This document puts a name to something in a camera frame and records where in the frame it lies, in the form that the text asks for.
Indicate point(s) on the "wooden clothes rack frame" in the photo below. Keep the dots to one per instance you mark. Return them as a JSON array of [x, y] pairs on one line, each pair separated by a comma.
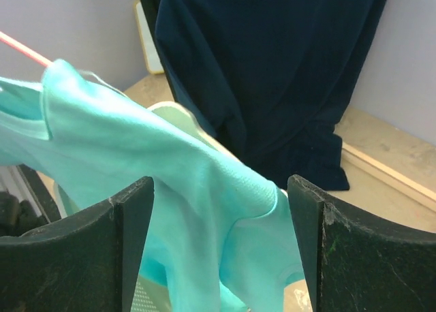
[[389, 176]]

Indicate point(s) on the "pink wire hanger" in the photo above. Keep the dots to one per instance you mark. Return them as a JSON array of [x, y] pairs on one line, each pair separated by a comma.
[[28, 52]]

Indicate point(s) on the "teal t shirt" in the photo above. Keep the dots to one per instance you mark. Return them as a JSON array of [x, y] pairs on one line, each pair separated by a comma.
[[220, 237]]

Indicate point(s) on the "small framed whiteboard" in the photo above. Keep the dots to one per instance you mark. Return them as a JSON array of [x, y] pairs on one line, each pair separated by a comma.
[[151, 57]]

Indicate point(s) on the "navy blue t shirt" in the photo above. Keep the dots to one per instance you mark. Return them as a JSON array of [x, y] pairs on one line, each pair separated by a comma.
[[270, 79]]

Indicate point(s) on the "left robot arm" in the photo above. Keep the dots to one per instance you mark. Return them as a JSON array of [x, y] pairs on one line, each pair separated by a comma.
[[26, 202]]

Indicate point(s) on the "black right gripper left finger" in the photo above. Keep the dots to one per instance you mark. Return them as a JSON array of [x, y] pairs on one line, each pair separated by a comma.
[[88, 261]]

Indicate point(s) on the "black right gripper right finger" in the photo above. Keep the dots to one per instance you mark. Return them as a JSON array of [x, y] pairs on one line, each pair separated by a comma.
[[354, 260]]

